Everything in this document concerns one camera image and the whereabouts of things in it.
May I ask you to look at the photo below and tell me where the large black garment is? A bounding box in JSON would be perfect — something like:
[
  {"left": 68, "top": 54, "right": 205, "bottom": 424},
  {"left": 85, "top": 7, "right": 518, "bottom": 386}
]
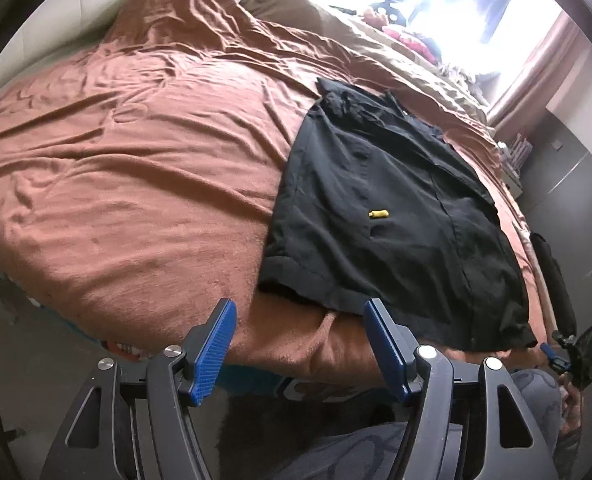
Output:
[{"left": 258, "top": 79, "right": 536, "bottom": 352}]

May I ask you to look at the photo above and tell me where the person's right hand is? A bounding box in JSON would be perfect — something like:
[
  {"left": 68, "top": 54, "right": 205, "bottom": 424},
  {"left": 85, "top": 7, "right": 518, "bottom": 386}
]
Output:
[{"left": 558, "top": 373, "right": 582, "bottom": 437}]

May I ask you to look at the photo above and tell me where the rust brown bed sheet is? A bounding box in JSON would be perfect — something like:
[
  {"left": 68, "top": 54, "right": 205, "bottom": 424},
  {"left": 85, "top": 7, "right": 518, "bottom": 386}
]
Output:
[{"left": 0, "top": 0, "right": 545, "bottom": 386}]

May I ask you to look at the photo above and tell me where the pink cushion on windowsill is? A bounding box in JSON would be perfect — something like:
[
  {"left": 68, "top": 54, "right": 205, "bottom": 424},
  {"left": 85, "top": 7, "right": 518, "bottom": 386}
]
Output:
[{"left": 383, "top": 24, "right": 441, "bottom": 65}]

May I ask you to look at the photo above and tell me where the pink right curtain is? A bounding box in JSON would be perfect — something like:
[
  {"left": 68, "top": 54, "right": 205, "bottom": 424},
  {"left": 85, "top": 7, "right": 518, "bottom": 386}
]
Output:
[{"left": 488, "top": 11, "right": 588, "bottom": 142}]

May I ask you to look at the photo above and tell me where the beige duvet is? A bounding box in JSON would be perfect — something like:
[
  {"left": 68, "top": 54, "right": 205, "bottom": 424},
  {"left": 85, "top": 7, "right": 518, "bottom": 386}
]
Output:
[{"left": 241, "top": 0, "right": 495, "bottom": 136}]

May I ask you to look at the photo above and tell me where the cream padded headboard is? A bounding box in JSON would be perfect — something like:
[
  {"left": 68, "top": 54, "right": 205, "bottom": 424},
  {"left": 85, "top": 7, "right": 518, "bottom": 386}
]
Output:
[{"left": 0, "top": 0, "right": 178, "bottom": 116}]

